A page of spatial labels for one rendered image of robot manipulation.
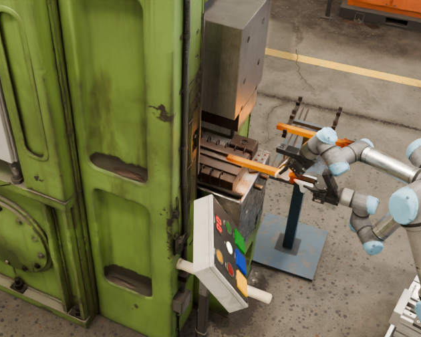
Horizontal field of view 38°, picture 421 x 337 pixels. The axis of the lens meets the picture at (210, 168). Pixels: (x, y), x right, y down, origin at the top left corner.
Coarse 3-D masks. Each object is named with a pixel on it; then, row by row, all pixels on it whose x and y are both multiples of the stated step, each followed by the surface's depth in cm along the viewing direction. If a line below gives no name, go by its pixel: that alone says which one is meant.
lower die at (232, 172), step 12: (204, 144) 281; (204, 156) 276; (216, 156) 275; (240, 156) 276; (204, 168) 271; (216, 168) 271; (228, 168) 271; (240, 168) 271; (204, 180) 272; (216, 180) 269; (228, 180) 267
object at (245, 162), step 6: (228, 156) 273; (234, 156) 273; (240, 162) 271; (246, 162) 270; (252, 162) 270; (258, 162) 270; (252, 168) 270; (258, 168) 269; (264, 168) 268; (270, 168) 268; (276, 168) 268; (270, 174) 268; (288, 174) 265; (294, 174) 264; (300, 180) 262; (306, 180) 262; (312, 180) 262
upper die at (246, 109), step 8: (256, 88) 252; (256, 96) 255; (248, 104) 247; (208, 112) 246; (240, 112) 240; (248, 112) 251; (208, 120) 248; (216, 120) 247; (224, 120) 245; (232, 120) 243; (240, 120) 244; (232, 128) 246
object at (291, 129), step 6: (282, 126) 293; (288, 126) 294; (294, 126) 294; (294, 132) 293; (300, 132) 291; (306, 132) 291; (312, 132) 291; (336, 144) 288; (342, 144) 285; (348, 144) 286
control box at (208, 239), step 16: (208, 208) 225; (208, 224) 219; (224, 224) 229; (208, 240) 214; (224, 240) 223; (208, 256) 208; (224, 256) 217; (208, 272) 207; (224, 272) 211; (208, 288) 213; (224, 288) 214; (224, 304) 220; (240, 304) 220
